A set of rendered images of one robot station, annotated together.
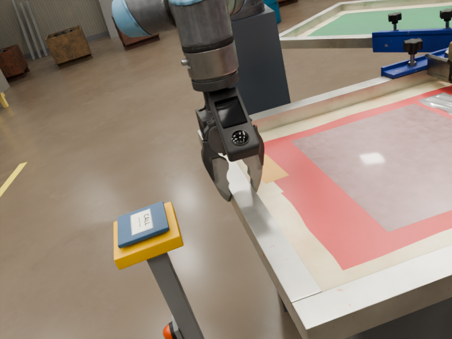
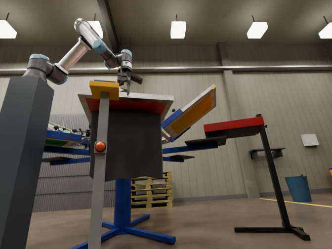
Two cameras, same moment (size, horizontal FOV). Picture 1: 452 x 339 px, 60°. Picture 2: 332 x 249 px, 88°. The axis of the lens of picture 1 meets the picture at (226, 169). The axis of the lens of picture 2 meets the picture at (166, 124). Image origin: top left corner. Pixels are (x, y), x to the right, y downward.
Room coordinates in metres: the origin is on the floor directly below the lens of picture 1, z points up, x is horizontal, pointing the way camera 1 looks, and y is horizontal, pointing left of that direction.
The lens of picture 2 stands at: (0.46, 0.96, 0.48)
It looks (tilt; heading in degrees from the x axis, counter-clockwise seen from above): 20 degrees up; 262
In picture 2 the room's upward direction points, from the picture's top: 3 degrees counter-clockwise
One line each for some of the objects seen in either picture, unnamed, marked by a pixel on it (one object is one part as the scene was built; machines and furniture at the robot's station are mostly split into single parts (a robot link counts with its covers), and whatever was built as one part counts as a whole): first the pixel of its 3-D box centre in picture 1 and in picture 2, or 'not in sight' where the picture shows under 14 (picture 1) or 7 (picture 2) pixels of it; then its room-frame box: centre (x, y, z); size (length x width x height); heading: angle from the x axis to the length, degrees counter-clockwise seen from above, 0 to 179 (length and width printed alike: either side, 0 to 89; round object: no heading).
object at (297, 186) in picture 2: not in sight; (299, 187); (-2.90, -2.64, 0.27); 0.47 x 0.43 x 0.55; 98
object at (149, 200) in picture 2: not in sight; (149, 189); (0.31, -3.83, 0.41); 1.15 x 0.80 x 0.82; 176
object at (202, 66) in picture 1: (209, 61); (126, 67); (0.57, -0.02, 1.25); 0.08 x 0.08 x 0.05
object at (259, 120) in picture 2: not in sight; (230, 130); (-0.58, -0.88, 1.06); 0.61 x 0.46 x 0.12; 157
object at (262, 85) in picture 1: (276, 181); (13, 173); (1.21, -0.17, 0.60); 0.18 x 0.18 x 1.20; 86
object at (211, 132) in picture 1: (220, 111); (124, 76); (0.58, -0.02, 1.17); 0.09 x 0.08 x 0.12; 7
